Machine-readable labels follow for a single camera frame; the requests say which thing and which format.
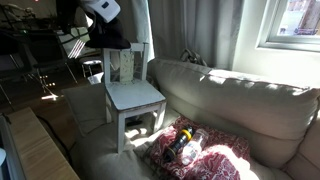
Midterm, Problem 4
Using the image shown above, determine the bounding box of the small white wooden chair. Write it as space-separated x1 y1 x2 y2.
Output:
102 43 166 153

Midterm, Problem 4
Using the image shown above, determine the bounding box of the black hat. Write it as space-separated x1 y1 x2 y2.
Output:
86 18 131 49

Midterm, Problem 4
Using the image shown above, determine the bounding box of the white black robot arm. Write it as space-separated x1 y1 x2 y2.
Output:
56 0 121 33

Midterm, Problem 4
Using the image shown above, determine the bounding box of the black yellow flashlight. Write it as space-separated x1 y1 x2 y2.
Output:
163 126 194 163

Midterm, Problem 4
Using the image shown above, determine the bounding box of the red white patterned cloth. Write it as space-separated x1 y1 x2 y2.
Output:
144 116 250 180

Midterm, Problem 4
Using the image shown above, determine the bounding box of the clear plastic water bottle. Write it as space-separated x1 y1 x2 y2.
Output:
181 129 209 165

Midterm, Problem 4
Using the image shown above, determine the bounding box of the white curtain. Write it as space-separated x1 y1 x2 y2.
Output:
115 0 245 70

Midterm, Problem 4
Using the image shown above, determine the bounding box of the cream fabric sofa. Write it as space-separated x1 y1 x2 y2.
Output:
64 59 320 180

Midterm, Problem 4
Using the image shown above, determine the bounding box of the light wooden table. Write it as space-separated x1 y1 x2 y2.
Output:
1 108 80 180

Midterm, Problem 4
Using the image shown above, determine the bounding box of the white framed window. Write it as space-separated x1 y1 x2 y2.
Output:
257 0 320 52

